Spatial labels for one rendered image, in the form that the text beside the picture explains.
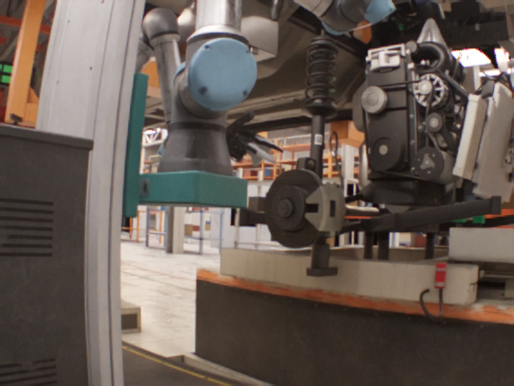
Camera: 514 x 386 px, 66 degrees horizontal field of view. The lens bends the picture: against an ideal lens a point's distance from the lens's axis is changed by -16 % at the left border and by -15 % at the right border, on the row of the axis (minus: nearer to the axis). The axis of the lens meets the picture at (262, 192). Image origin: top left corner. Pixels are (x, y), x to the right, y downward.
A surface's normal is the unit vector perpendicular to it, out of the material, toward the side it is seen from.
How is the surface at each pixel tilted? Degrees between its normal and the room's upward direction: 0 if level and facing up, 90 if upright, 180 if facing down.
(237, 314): 90
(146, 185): 90
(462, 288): 90
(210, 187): 90
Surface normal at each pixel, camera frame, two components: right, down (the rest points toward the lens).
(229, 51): 0.33, 0.09
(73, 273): 0.82, 0.00
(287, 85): -0.66, 0.26
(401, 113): -0.70, -0.07
